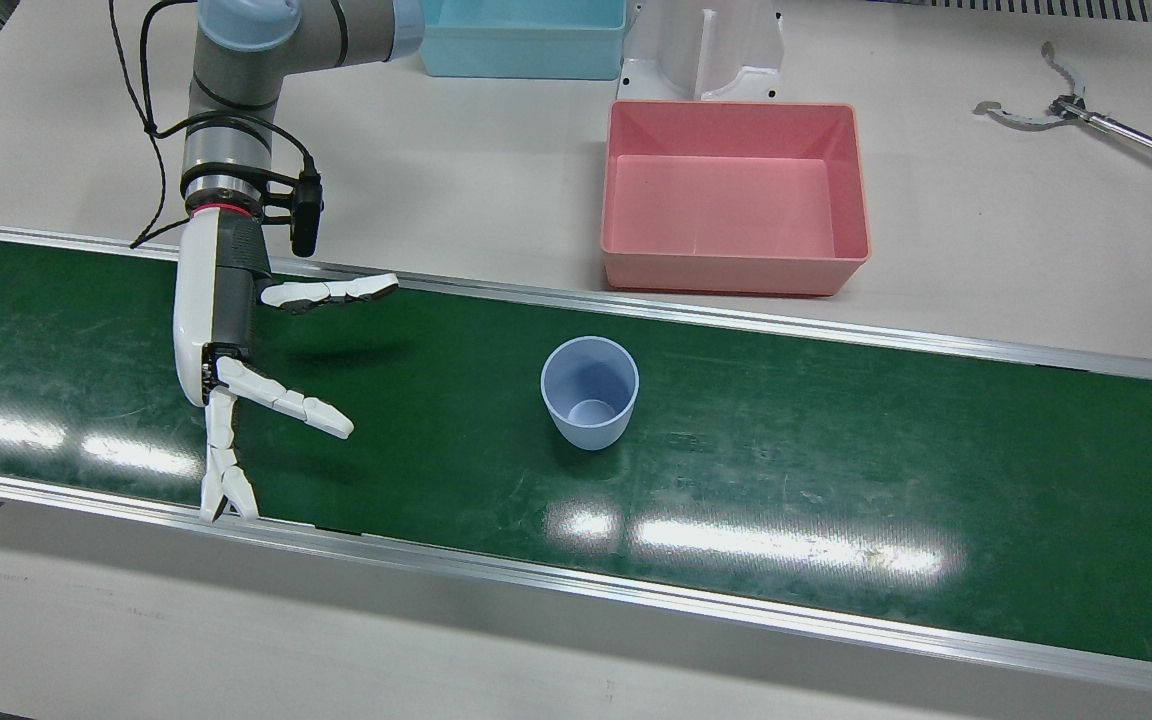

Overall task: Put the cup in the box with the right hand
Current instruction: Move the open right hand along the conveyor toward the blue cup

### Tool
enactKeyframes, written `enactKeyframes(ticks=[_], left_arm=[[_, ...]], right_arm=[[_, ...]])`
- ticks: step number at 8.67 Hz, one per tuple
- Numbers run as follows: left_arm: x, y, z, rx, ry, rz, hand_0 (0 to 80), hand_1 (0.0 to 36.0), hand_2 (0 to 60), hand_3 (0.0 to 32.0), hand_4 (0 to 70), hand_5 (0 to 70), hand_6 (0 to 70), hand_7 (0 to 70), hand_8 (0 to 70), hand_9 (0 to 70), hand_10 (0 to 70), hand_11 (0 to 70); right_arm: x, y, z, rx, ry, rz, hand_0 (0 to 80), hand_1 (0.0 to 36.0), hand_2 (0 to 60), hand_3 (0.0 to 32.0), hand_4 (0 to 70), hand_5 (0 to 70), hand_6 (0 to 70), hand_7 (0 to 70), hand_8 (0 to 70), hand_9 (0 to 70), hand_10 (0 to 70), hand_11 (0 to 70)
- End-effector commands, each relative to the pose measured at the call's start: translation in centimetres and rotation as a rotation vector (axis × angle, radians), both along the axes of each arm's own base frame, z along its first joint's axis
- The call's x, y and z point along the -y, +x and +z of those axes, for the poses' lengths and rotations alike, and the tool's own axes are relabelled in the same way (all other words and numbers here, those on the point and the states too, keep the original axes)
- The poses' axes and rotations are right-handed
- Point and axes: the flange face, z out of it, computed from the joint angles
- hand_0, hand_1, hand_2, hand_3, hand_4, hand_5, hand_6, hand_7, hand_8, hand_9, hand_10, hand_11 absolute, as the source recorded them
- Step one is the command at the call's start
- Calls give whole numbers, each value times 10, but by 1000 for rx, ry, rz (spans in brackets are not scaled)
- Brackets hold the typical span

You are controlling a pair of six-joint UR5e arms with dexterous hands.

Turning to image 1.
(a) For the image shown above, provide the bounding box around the aluminium conveyor side rail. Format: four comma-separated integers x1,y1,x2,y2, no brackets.
0,220,1152,388
0,465,1152,701

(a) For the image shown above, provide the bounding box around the metal claw grabber tool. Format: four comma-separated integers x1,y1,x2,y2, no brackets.
973,42,1152,179

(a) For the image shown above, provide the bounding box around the blue plastic box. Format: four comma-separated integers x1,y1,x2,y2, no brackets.
419,0,629,81

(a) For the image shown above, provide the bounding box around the blue plastic cup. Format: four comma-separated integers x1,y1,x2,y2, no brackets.
540,336,641,451

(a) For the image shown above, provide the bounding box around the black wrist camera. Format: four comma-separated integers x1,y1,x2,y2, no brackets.
261,168,325,259

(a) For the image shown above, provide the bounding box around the white mounting bracket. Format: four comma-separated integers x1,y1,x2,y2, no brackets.
618,0,787,103

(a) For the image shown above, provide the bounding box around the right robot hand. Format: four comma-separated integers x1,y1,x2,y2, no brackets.
173,205,400,524

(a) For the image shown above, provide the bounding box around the green conveyor belt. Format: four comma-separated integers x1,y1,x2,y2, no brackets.
0,232,1152,673

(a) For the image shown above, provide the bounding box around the red plastic box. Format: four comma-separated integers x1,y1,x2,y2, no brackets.
600,100,873,298

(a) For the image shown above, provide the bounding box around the ribbed grey metal panel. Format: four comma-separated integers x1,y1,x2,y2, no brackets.
871,0,1152,26

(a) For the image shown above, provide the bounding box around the black camera cable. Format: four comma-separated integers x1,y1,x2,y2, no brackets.
108,0,322,251

